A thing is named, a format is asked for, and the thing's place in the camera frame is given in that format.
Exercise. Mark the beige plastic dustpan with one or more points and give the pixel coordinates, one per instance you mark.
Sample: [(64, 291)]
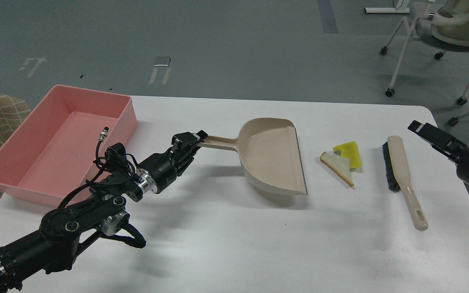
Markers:
[(269, 154)]

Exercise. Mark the pink plastic bin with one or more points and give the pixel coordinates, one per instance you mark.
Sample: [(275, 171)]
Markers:
[(53, 151)]

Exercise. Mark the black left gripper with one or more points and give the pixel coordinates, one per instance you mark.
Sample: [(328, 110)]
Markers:
[(162, 169)]

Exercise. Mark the white office chair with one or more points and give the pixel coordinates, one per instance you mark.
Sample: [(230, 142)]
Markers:
[(445, 29)]

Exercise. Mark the white bread slice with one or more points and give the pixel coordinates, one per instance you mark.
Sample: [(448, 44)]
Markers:
[(339, 165)]

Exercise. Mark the beige hand brush black bristles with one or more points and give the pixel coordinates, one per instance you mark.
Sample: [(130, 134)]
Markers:
[(398, 176)]

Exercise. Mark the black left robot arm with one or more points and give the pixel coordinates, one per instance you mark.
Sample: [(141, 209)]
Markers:
[(96, 210)]

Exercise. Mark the yellow sponge piece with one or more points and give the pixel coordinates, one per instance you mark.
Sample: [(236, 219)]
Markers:
[(349, 150)]

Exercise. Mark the silver floor socket plate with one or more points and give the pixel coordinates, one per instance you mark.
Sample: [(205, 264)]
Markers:
[(162, 61)]

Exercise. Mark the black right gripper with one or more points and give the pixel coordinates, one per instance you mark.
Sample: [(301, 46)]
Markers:
[(446, 144)]

